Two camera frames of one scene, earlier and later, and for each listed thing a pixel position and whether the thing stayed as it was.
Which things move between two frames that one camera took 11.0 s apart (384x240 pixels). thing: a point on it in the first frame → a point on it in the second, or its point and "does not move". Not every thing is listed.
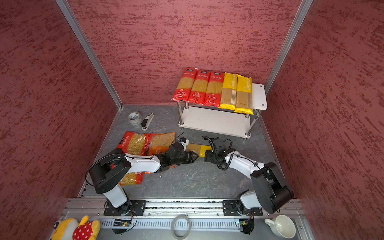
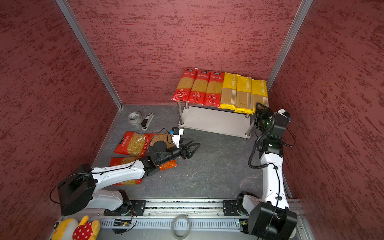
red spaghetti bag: [185, 82] does not move
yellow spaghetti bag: [200, 149] → [259, 93]
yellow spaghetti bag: [243, 103] does not move
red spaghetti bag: [213, 97] does not move
